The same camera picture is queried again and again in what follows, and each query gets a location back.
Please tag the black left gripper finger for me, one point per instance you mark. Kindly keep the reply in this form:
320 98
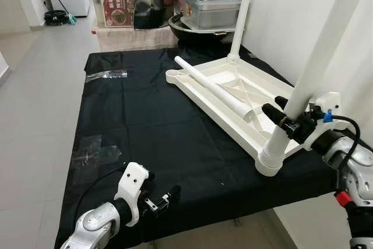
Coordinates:
172 193
148 175

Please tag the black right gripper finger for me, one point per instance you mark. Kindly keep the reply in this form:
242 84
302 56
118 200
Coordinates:
281 102
275 116

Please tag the white plastic children table top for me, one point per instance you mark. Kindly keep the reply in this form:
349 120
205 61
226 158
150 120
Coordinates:
233 80

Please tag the black tablecloth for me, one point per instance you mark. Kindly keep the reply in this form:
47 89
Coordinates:
175 144

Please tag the grey metal table leg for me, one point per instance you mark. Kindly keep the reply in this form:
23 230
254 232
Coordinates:
236 222

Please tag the clear tape strip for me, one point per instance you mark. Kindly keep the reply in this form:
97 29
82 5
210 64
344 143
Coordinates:
106 75

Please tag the clear plastic storage container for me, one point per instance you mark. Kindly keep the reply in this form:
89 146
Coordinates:
211 13

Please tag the black wok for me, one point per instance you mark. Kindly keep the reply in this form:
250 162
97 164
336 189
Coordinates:
186 36

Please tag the beige patterned cloth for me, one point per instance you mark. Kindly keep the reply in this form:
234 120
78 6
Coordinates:
134 39

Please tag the red printed carton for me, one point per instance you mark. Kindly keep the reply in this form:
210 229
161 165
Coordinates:
118 10

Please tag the teal mop head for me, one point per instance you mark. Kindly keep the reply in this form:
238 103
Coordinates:
71 20

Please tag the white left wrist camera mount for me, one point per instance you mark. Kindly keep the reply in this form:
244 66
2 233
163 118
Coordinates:
131 188

